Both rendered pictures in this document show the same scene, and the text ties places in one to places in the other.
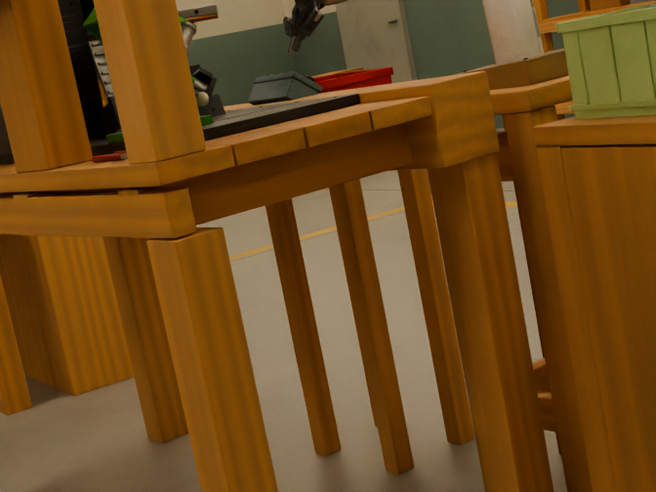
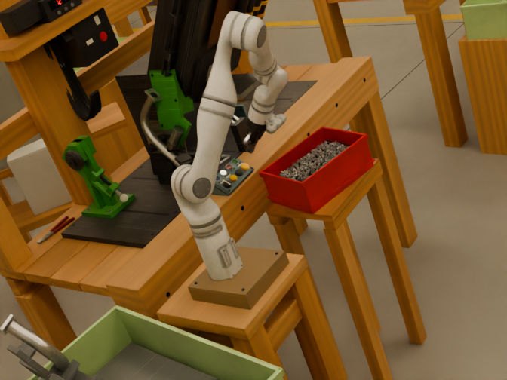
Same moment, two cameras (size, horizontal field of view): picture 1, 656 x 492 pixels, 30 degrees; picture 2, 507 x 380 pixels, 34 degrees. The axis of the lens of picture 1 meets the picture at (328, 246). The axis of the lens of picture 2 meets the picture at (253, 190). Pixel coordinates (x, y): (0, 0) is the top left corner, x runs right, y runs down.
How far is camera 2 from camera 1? 348 cm
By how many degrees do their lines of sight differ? 77
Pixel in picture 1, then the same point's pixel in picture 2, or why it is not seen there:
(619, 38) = (81, 351)
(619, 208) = not seen: outside the picture
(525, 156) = not seen: hidden behind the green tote
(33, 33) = (53, 151)
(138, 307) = not seen: hidden behind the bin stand
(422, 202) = (338, 265)
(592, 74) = (112, 347)
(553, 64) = (209, 295)
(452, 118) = (121, 303)
